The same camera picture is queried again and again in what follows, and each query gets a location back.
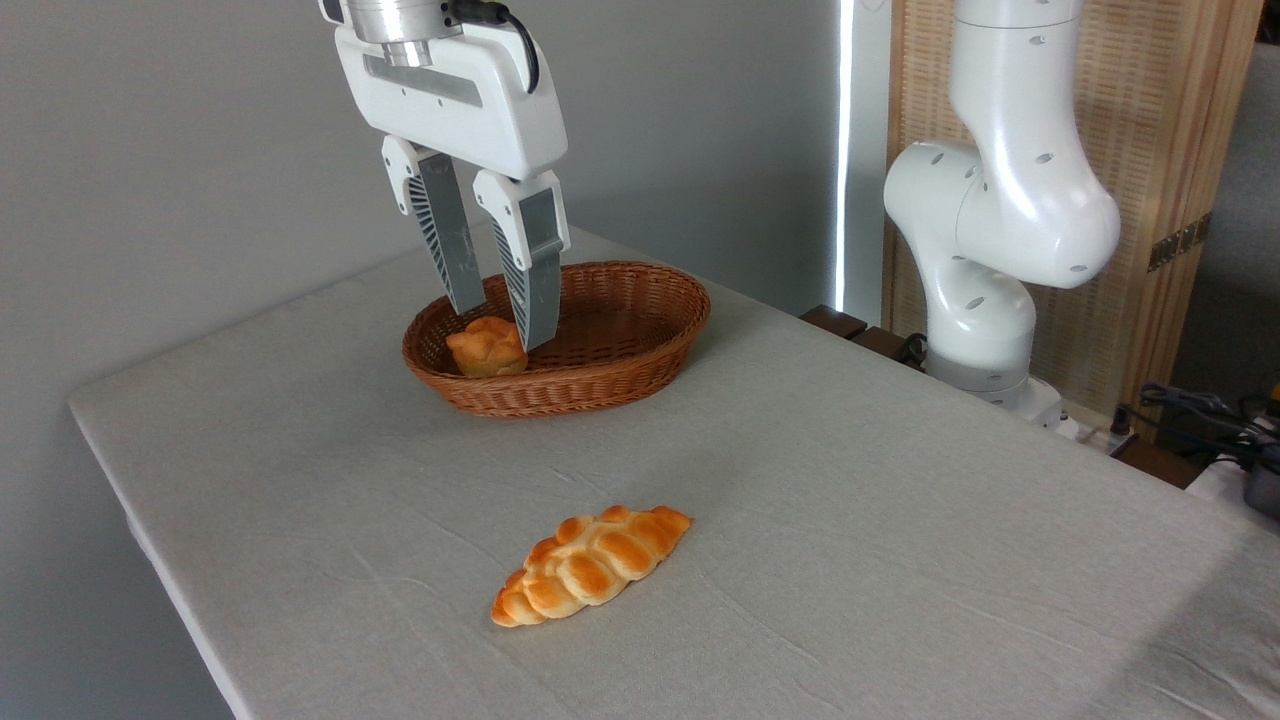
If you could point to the metal screen hinge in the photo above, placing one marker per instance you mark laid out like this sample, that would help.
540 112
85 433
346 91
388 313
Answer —
1180 242

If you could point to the light grey tablecloth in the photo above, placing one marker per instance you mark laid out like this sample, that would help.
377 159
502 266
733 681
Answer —
800 520

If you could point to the brown wicker oval basket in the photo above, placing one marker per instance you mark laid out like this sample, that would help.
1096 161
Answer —
620 350

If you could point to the small round bread bun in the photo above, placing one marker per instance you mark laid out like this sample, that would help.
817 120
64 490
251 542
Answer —
485 350

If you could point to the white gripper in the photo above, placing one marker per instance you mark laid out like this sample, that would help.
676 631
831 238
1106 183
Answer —
470 110

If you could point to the wooden folding screen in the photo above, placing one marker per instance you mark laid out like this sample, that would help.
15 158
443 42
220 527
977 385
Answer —
1160 120

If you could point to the dark brown wooden block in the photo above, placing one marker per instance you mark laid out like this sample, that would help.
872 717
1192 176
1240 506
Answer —
880 343
833 320

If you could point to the long braided bread loaf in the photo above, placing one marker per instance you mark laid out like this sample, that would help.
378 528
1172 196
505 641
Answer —
590 565

